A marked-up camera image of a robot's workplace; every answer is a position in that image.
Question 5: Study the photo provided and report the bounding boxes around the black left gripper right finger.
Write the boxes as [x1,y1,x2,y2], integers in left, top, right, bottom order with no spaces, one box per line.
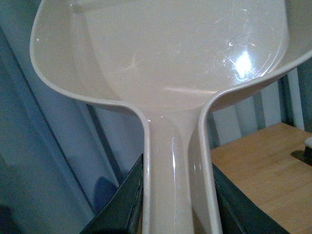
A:
[213,165,288,234]

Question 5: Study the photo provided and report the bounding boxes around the beige plastic dustpan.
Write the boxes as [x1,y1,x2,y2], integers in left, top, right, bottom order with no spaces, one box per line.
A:
[30,0,312,234]

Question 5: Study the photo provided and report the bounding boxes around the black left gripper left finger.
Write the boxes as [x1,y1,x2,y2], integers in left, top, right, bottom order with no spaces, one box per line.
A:
[82,156,143,234]

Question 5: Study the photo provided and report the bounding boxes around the beige hand brush black bristles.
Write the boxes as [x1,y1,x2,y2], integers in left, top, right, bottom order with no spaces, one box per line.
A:
[303,137,312,164]

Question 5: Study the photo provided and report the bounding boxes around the wooden nightstand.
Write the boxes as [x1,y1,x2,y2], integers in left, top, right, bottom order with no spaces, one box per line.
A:
[211,123,312,234]

